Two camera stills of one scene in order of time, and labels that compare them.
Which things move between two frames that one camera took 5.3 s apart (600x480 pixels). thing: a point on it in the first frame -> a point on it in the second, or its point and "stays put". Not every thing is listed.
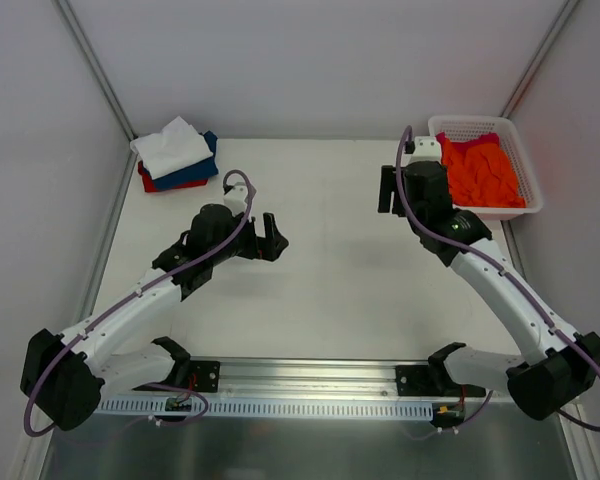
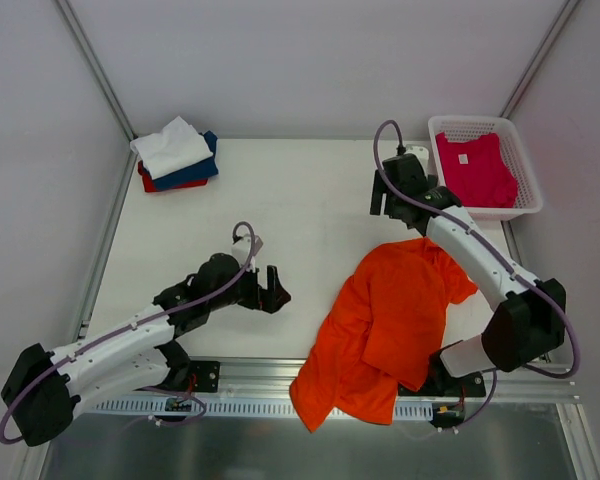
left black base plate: [204, 376] stays put
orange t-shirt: [479, 176] -> [383, 333]
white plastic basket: [482, 126] stays put
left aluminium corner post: [79, 35] stays put
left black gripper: [258, 239] -> [259, 291]
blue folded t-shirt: [192, 173] stays put
